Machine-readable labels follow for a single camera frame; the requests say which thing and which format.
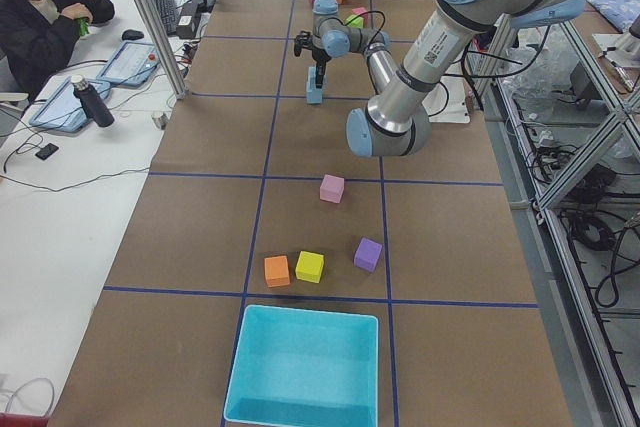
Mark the white camera stand column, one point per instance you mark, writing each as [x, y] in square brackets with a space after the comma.
[447, 102]

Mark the aluminium frame post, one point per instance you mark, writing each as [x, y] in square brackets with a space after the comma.
[155, 29]

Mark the light blue foam block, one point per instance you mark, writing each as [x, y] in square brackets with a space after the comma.
[310, 77]
[314, 96]

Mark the teach pendant near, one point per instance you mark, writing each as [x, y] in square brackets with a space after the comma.
[62, 111]

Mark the black smartphone on table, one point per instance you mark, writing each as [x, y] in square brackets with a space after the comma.
[46, 151]

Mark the blue plastic bin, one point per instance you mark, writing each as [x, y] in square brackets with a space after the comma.
[298, 367]

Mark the small metal cylinder weight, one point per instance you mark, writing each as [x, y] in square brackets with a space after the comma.
[160, 120]

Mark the seated person black jacket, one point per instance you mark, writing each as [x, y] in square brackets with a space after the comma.
[38, 37]

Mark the orange foam block left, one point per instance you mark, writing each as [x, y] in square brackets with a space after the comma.
[276, 271]

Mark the green foam block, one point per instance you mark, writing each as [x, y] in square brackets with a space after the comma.
[355, 21]

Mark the teach pendant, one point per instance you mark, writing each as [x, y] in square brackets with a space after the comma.
[62, 111]
[131, 65]

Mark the light pink foam block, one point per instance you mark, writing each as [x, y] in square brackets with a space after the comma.
[332, 188]

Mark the purple foam block left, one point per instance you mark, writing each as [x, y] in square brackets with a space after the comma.
[367, 254]

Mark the black keyboard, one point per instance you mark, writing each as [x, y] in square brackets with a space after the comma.
[167, 11]

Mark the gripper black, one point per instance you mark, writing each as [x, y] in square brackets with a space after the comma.
[319, 55]

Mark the red-pink foam block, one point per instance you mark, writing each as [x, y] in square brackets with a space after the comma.
[362, 13]

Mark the yellow-green foam block left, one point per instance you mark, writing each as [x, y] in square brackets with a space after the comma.
[309, 266]

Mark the teach pendant far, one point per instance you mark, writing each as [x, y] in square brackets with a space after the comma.
[131, 65]

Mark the black computer mouse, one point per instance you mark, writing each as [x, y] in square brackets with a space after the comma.
[132, 35]

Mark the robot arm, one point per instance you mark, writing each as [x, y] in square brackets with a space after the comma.
[395, 122]

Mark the black water bottle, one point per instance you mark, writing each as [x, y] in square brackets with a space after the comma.
[91, 102]

